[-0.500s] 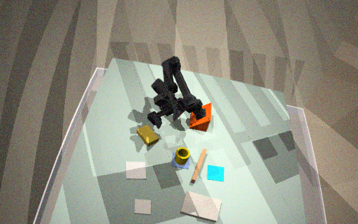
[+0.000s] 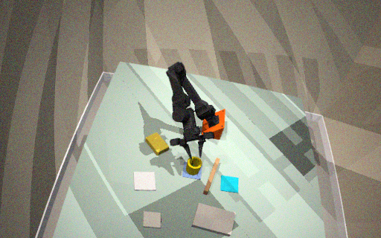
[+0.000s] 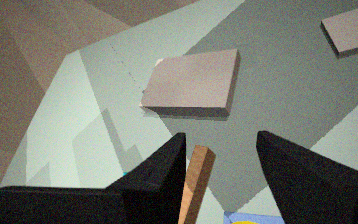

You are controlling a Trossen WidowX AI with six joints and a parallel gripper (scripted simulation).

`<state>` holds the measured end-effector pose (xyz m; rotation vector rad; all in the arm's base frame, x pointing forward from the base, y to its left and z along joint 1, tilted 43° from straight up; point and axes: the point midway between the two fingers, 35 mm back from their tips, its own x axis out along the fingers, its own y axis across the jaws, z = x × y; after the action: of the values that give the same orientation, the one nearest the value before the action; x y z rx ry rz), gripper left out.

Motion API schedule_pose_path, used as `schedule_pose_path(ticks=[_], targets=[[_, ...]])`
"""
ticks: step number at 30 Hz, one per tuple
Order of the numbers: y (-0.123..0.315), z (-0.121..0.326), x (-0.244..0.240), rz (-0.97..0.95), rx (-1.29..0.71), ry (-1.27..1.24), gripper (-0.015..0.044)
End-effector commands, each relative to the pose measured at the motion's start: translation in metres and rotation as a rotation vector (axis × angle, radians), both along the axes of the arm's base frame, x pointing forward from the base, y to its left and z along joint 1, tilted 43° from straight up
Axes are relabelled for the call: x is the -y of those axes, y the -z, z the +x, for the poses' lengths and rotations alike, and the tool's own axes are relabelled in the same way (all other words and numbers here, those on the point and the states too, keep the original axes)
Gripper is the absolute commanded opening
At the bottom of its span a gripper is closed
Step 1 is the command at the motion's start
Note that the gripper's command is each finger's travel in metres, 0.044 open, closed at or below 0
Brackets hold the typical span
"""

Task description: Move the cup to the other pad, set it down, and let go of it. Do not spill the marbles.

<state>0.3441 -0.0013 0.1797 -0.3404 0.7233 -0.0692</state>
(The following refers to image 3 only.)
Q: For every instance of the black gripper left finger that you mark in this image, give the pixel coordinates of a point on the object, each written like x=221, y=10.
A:
x=151, y=193

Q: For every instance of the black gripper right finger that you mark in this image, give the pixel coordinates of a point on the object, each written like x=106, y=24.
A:
x=307, y=187

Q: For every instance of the tan flat bar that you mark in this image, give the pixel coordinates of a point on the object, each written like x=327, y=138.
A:
x=196, y=181

